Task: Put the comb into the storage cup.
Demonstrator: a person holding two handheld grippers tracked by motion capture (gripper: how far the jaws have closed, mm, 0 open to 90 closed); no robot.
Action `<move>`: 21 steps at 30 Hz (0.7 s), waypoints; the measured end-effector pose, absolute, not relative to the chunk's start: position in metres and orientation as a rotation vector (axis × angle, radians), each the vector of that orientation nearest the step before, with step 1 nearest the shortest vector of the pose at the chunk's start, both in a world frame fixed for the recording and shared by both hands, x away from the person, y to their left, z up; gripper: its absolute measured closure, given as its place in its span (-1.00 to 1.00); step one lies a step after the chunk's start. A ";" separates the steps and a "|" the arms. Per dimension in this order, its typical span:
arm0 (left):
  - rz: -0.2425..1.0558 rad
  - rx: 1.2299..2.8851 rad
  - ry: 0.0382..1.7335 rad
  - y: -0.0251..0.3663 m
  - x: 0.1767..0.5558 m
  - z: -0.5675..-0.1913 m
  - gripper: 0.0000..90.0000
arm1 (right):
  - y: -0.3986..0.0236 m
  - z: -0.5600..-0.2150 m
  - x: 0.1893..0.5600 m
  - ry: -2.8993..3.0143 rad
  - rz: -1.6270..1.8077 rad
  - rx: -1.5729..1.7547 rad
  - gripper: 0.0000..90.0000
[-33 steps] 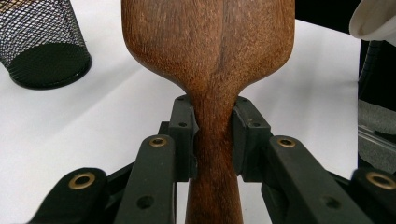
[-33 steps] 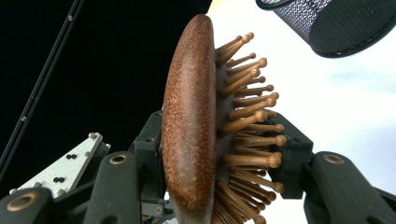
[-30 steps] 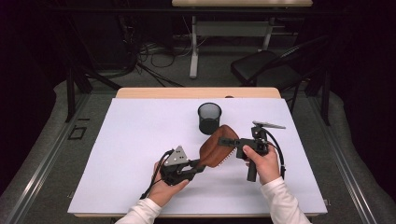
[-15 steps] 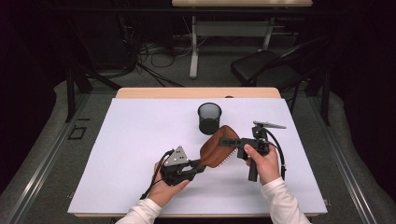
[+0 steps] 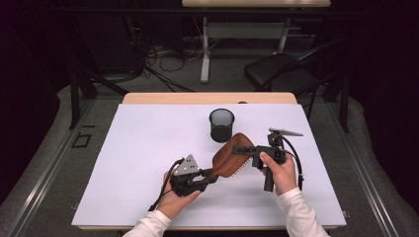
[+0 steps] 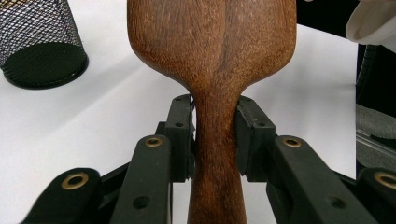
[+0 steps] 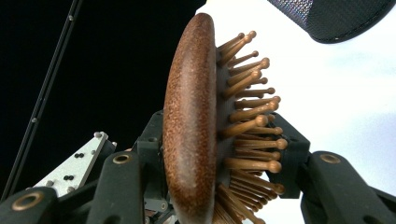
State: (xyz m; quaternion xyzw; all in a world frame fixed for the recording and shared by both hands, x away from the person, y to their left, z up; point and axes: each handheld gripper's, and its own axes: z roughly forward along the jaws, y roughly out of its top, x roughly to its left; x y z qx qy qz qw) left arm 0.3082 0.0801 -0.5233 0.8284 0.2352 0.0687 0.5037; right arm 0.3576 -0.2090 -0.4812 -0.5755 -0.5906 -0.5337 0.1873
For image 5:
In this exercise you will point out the person's left hand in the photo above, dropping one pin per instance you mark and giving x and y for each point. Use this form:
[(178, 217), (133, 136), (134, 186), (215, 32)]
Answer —
[(173, 202)]

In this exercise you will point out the grey metal floor rail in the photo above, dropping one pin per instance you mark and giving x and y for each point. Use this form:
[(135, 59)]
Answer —
[(49, 168), (359, 164)]

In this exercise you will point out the white table mat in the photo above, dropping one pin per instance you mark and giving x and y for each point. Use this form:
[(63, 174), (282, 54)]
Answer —
[(148, 138)]

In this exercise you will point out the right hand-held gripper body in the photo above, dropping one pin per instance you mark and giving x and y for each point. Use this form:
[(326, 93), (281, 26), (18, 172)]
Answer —
[(275, 149)]

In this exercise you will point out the black tape square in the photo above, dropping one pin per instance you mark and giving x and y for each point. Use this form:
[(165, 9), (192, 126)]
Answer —
[(73, 141)]

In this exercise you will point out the white-framed desk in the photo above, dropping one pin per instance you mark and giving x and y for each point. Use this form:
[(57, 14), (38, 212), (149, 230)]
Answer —
[(257, 30)]

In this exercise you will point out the wooden table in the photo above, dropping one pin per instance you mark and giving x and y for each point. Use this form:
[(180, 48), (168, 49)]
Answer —
[(210, 98)]

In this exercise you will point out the black folding chair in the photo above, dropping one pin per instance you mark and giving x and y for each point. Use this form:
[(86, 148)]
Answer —
[(280, 72)]

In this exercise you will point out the brown leather pouch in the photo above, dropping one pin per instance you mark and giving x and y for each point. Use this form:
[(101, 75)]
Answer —
[(230, 161)]

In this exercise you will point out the black mesh pen holder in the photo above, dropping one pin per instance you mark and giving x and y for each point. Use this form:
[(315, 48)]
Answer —
[(221, 131)]

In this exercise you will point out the person's right hand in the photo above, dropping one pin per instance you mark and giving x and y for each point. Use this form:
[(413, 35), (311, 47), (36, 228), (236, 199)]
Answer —
[(285, 176)]

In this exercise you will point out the black metal stand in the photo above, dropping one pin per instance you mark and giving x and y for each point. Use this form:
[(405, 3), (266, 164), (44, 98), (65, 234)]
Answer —
[(75, 98), (344, 98)]

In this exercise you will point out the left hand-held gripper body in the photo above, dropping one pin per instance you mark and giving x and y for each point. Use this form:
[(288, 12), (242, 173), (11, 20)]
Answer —
[(187, 168)]

